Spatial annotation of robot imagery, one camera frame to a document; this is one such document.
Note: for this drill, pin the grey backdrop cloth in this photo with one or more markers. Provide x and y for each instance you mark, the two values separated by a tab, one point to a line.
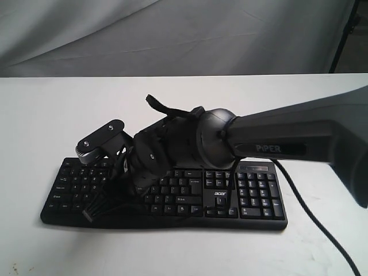
169	38

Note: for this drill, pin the black acer keyboard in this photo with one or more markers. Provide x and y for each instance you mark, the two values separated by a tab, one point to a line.
185	198

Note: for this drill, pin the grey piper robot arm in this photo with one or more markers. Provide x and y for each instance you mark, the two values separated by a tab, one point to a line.
331	130

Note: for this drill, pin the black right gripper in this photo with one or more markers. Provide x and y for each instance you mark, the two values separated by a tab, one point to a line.
169	143

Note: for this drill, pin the black stand pole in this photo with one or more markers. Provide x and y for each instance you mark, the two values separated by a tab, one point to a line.
351	53

